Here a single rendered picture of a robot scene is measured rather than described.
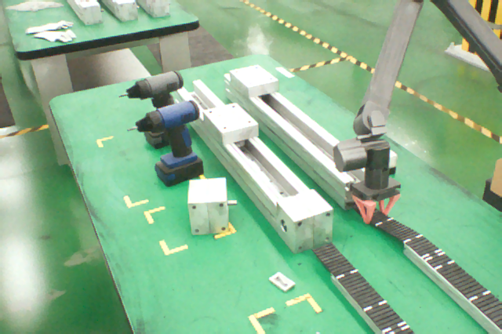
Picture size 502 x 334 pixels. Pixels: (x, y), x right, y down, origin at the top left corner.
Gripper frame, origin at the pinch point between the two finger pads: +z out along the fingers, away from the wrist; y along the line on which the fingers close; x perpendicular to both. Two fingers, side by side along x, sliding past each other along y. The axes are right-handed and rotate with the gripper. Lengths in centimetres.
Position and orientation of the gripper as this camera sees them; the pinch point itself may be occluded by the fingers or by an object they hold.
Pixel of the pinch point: (375, 216)
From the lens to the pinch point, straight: 138.6
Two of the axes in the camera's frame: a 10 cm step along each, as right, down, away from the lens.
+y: -8.8, 2.6, -4.0
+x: 4.8, 3.6, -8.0
